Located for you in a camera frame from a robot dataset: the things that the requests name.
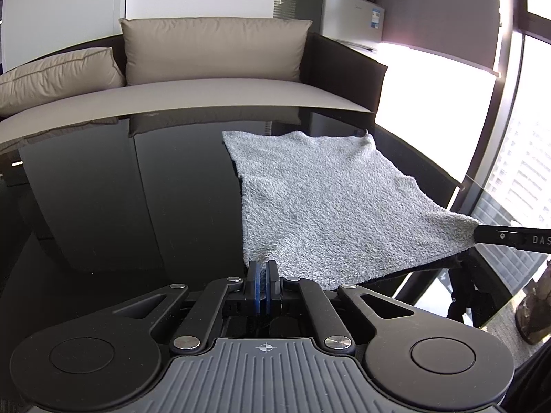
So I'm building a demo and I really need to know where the grey terry towel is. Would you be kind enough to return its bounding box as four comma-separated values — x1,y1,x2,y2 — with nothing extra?
223,131,477,290

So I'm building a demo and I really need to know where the dark sofa with beige seat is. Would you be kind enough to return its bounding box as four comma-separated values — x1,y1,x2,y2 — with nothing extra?
1,34,387,143

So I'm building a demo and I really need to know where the small beige side cushion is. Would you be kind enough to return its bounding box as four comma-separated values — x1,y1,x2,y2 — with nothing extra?
1,47,125,117

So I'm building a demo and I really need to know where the large beige back cushion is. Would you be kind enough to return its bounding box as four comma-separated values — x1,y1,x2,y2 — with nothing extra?
119,17,312,85

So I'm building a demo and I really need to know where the silver mini fridge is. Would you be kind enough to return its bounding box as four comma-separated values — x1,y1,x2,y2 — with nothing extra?
274,0,385,50

